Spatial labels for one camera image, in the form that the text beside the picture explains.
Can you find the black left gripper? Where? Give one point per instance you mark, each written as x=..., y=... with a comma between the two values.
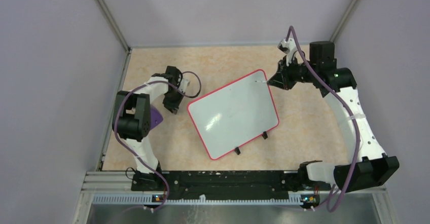
x=173, y=107

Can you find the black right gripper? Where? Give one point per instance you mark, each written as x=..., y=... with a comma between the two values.
x=281, y=79

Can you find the purple wedge eraser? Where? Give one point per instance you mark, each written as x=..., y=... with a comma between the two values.
x=156, y=117

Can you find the red framed whiteboard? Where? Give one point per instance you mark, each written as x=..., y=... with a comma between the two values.
x=234, y=114

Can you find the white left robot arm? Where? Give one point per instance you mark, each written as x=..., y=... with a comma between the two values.
x=134, y=117

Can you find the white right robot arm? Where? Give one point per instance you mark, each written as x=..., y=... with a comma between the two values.
x=368, y=164

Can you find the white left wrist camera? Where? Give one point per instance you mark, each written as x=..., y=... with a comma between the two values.
x=184, y=84

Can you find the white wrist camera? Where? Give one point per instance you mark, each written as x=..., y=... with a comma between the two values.
x=184, y=84
x=287, y=46

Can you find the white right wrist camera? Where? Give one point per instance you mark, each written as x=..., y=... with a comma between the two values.
x=287, y=46

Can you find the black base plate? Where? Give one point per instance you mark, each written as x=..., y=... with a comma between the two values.
x=225, y=185

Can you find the white cable duct rail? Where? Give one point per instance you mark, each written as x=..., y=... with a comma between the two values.
x=149, y=199

